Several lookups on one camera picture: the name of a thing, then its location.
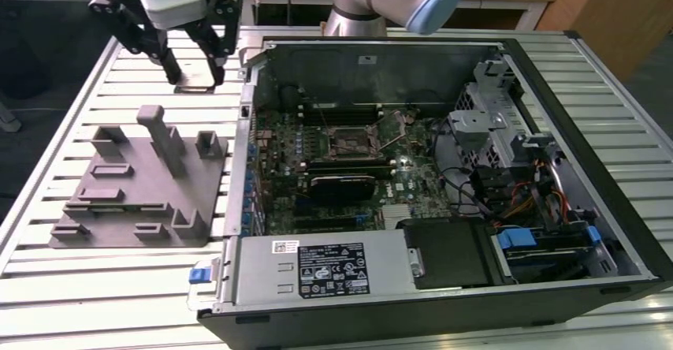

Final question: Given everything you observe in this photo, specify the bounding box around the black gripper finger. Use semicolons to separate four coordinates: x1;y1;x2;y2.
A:
183;0;246;89
87;0;186;86

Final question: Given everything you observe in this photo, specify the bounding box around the silver CPU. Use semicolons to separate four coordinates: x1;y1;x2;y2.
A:
172;83;218;94

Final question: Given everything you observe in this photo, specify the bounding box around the CPU socket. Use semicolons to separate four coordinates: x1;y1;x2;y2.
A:
327;125;382;160

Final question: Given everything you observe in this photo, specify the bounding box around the black RAM slot bank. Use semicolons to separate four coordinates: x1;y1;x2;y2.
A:
298;103;384;127
307;159;394;180

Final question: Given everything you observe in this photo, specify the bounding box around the grey parts rack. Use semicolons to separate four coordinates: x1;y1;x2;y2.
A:
48;104;232;249

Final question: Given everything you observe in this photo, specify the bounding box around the green RAM stick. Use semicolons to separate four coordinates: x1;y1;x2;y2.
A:
87;203;147;212

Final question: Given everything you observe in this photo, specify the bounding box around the small graphics card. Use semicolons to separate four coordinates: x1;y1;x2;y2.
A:
307;173;378;203

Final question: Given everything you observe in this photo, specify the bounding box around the metal drive cage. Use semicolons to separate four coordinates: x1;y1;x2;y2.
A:
447;60;532;169

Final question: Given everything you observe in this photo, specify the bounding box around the black expansion slot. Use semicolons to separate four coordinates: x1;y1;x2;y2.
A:
292;215;355;232

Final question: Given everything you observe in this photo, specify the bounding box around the silver chipset heat sink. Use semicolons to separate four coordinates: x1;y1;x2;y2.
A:
382;203;415;223

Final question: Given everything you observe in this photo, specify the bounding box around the green motherboard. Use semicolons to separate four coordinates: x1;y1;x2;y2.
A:
252;109;464;236

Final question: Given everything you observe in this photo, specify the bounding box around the blue case latch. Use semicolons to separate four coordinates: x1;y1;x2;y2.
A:
187;258;222;288

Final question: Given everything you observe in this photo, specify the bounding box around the grey power supply unit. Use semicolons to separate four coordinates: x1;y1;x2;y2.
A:
231;234;427;306

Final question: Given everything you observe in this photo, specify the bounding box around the wooden cabinet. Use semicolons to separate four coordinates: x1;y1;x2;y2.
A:
539;0;673;81

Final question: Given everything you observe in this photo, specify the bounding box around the blue disk carrier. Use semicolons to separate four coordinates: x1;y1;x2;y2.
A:
496;227;538;251

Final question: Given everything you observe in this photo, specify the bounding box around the black open PC case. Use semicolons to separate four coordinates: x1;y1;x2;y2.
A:
195;34;673;350

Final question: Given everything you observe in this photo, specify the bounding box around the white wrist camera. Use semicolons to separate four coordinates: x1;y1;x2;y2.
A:
128;0;207;31

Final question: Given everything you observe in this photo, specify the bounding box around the orange yellow wire bundle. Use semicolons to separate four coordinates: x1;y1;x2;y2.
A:
502;160;575;219

